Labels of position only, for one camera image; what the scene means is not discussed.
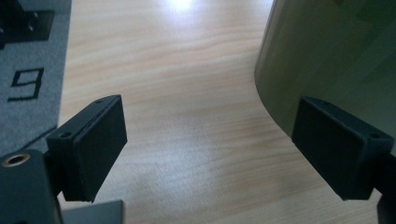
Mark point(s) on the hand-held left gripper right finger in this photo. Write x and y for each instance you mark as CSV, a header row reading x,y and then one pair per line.
x,y
336,149

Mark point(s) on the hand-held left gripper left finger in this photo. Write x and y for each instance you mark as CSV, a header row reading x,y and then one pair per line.
x,y
88,149

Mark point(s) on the green trash bin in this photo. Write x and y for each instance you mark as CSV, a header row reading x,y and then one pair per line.
x,y
311,46

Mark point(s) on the black stand base plate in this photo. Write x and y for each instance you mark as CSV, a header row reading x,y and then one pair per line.
x,y
39,28

